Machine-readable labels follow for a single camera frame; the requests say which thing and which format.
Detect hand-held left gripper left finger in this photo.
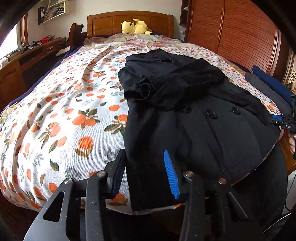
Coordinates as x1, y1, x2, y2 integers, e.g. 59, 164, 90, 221
23, 149, 127, 241

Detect wooden bed headboard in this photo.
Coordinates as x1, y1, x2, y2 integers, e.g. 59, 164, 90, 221
87, 10, 174, 39

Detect wooden chair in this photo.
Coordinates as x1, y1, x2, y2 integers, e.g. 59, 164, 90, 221
69, 23, 87, 50

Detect window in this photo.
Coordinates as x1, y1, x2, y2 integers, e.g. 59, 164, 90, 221
0, 14, 28, 61

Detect cream wall shelf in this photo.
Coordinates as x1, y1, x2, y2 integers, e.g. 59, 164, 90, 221
37, 0, 71, 25

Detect wooden door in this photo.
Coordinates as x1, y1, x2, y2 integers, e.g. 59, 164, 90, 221
283, 46, 296, 93

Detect wooden slatted wardrobe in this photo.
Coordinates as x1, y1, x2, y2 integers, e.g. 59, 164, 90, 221
179, 0, 292, 79

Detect folded grey clothes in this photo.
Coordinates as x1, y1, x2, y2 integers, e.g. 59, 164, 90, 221
245, 72, 293, 116

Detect wooden desk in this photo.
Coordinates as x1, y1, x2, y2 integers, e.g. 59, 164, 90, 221
0, 37, 70, 109

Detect folded blue clothes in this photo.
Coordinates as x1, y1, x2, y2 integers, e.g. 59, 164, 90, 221
252, 65, 294, 105

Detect person's right hand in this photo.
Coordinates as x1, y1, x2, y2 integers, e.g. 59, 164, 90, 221
288, 135, 296, 154

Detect black double-breasted coat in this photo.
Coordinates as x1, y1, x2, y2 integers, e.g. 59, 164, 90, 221
117, 48, 281, 212

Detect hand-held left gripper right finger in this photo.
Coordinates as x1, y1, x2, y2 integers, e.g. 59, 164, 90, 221
164, 149, 265, 241

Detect orange fruit print bed sheet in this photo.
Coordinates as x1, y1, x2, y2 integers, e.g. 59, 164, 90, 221
0, 38, 284, 215

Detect pink floral blanket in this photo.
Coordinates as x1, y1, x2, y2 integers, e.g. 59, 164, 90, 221
83, 34, 183, 50

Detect black desk gadget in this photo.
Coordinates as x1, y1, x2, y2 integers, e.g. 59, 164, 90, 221
21, 40, 41, 50

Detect yellow plush toy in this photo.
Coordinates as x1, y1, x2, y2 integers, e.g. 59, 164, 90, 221
121, 19, 153, 35

